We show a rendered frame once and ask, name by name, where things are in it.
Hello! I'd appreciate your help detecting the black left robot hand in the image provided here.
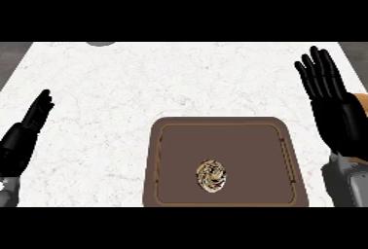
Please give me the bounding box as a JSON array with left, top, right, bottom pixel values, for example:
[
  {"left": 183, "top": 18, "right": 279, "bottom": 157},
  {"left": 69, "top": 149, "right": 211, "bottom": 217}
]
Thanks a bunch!
[{"left": 0, "top": 89, "right": 57, "bottom": 179}]

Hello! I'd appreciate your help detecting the cream swirled cupcake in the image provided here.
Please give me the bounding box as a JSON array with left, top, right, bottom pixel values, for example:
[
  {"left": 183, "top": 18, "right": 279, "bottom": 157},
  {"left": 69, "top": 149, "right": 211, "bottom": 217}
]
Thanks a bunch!
[{"left": 194, "top": 159, "right": 230, "bottom": 194}]

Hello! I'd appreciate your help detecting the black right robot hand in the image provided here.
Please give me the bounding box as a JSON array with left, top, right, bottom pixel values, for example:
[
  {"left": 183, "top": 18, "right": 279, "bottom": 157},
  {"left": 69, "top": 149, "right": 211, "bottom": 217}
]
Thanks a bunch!
[{"left": 293, "top": 45, "right": 368, "bottom": 161}]

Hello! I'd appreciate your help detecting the brown tray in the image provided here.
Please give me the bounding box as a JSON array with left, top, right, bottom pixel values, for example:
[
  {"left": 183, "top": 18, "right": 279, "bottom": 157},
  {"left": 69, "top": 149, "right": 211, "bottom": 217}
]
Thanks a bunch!
[{"left": 141, "top": 116, "right": 311, "bottom": 208}]

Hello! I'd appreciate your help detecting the grey rounded object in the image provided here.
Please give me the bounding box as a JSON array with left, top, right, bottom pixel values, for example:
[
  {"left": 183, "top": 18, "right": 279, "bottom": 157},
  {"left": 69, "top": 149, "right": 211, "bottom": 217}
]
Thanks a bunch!
[{"left": 85, "top": 42, "right": 119, "bottom": 48}]

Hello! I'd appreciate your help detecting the tan round object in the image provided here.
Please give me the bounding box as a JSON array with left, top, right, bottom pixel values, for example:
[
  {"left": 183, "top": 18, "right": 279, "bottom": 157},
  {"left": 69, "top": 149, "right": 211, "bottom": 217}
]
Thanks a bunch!
[{"left": 352, "top": 92, "right": 368, "bottom": 117}]

